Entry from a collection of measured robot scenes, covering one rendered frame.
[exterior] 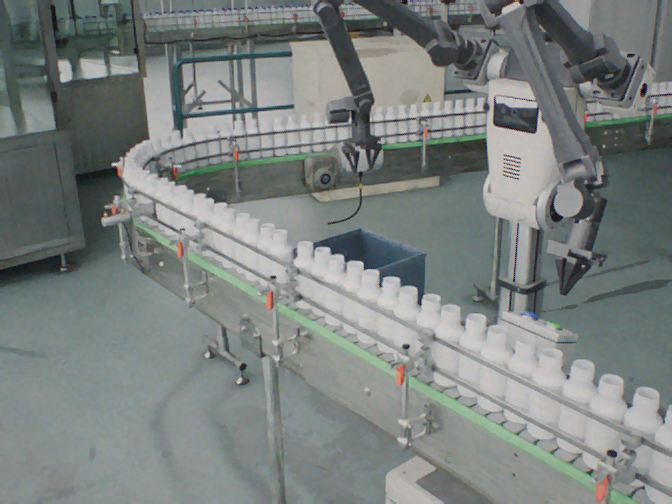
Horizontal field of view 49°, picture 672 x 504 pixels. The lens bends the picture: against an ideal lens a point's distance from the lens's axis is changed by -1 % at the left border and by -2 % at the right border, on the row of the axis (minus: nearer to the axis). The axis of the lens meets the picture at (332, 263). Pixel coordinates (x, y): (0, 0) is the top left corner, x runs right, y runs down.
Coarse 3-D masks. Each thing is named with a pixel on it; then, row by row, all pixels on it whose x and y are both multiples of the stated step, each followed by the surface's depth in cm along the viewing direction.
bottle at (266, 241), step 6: (264, 228) 192; (270, 228) 192; (264, 234) 192; (270, 234) 192; (264, 240) 193; (270, 240) 193; (258, 246) 194; (264, 246) 192; (270, 246) 192; (258, 258) 196; (264, 258) 194; (264, 264) 194; (270, 264) 194; (264, 270) 195; (270, 270) 195; (264, 282) 196
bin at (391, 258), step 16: (320, 240) 244; (336, 240) 248; (352, 240) 253; (368, 240) 252; (384, 240) 245; (352, 256) 255; (368, 256) 254; (384, 256) 247; (400, 256) 241; (416, 256) 229; (384, 272) 222; (400, 272) 227; (416, 272) 232; (416, 288) 234
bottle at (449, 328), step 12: (444, 312) 145; (456, 312) 145; (444, 324) 146; (456, 324) 145; (444, 336) 145; (456, 336) 145; (444, 348) 146; (444, 360) 147; (456, 360) 147; (456, 372) 148; (444, 384) 149; (456, 384) 149
